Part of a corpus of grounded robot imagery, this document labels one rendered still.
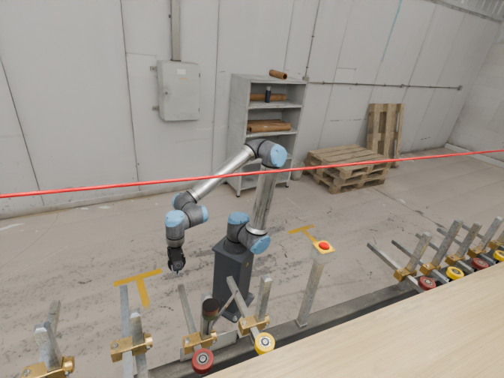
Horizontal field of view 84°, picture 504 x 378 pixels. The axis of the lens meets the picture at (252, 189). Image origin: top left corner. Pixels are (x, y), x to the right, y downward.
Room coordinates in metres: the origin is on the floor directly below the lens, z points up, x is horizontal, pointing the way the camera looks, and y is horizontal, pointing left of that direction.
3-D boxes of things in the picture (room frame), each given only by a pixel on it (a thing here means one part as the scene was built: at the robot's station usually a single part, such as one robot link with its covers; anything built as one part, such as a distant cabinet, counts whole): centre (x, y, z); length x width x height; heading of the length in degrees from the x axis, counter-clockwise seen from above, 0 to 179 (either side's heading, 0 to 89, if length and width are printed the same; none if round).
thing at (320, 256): (0.95, -0.34, 1.18); 0.07 x 0.07 x 0.08; 27
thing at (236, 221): (1.60, 0.06, 0.79); 0.17 x 0.15 x 0.18; 45
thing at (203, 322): (0.71, 0.12, 0.87); 0.04 x 0.04 x 0.48; 27
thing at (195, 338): (0.70, 0.14, 0.85); 0.14 x 0.06 x 0.05; 117
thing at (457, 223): (1.40, -1.22, 0.94); 0.04 x 0.04 x 0.48; 27
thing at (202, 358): (0.60, 0.10, 0.85); 0.08 x 0.08 x 0.11
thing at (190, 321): (0.77, 0.19, 0.84); 0.43 x 0.03 x 0.04; 27
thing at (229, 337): (0.75, 0.10, 0.75); 0.26 x 0.01 x 0.10; 117
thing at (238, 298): (0.87, -0.04, 0.84); 0.44 x 0.03 x 0.04; 27
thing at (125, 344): (0.59, 0.36, 0.95); 0.14 x 0.06 x 0.05; 117
